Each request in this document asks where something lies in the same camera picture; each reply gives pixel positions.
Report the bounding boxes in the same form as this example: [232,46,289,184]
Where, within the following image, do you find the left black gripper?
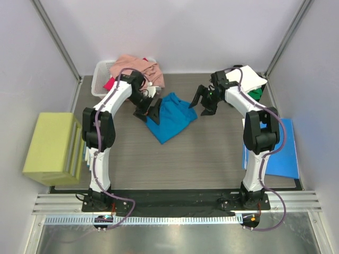
[128,92,162,125]

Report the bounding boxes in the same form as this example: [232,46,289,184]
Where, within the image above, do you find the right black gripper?
[189,85,221,116]

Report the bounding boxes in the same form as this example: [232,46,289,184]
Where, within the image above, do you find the blue t shirt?
[146,93,198,144]

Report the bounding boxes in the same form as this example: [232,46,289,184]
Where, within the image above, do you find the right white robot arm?
[190,68,281,210]

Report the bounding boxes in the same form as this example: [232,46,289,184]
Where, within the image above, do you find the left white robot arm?
[82,69,162,212]

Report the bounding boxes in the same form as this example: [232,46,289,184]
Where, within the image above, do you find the black folded t shirt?
[233,64,265,78]

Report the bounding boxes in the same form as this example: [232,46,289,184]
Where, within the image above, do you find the white folded t shirt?
[226,66,267,93]

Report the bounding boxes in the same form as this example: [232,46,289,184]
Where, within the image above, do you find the green folded t shirt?
[248,88,263,102]

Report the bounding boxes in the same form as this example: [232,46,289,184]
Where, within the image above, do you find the red t shirt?
[103,55,154,91]

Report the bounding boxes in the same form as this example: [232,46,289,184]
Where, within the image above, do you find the pink t shirt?
[110,55,165,88]

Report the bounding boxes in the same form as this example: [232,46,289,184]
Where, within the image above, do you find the white plastic basket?
[91,58,157,100]

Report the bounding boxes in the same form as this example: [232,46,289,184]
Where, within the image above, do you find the white marker pens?
[83,142,91,172]

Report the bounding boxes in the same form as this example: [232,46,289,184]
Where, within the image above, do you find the blue folder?
[241,117,300,179]

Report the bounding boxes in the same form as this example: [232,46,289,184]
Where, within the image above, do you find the yellow green box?
[23,112,84,186]

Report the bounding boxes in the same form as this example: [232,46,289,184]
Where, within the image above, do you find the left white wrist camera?
[146,82,162,98]

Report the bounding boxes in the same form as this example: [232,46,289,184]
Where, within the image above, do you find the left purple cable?
[93,68,136,230]

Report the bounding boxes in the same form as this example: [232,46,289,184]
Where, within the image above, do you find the purple cable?
[224,66,287,232]
[93,68,136,230]

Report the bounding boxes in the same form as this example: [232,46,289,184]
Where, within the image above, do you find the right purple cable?
[224,66,287,232]

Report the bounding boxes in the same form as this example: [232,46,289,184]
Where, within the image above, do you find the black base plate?
[52,180,302,227]

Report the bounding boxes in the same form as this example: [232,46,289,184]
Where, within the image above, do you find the white slotted cable duct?
[44,214,243,225]

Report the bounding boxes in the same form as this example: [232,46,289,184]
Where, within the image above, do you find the aluminium rail frame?
[32,191,322,217]

